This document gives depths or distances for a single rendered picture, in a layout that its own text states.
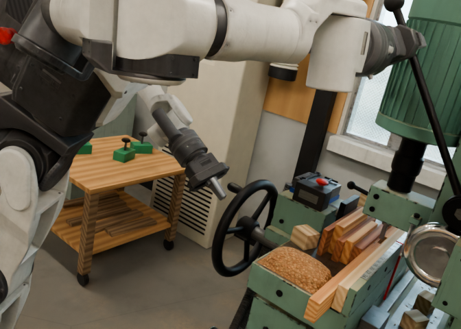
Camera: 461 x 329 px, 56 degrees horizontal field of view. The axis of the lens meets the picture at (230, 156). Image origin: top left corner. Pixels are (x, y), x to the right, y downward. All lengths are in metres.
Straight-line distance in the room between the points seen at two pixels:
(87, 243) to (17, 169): 1.15
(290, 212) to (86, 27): 0.73
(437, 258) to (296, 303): 0.27
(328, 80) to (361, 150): 1.72
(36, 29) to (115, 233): 1.70
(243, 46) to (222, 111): 1.92
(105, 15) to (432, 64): 0.60
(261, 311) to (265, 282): 0.11
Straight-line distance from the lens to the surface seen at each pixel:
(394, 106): 0.91
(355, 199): 1.09
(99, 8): 0.50
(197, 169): 1.14
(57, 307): 2.16
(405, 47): 0.78
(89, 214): 2.05
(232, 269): 1.23
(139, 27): 0.46
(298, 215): 1.08
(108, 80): 0.84
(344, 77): 0.60
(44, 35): 0.71
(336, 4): 0.58
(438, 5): 0.89
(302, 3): 0.56
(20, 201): 1.05
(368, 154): 2.29
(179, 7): 0.45
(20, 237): 1.13
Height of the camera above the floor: 1.36
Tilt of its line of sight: 18 degrees down
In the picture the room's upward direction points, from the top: 12 degrees clockwise
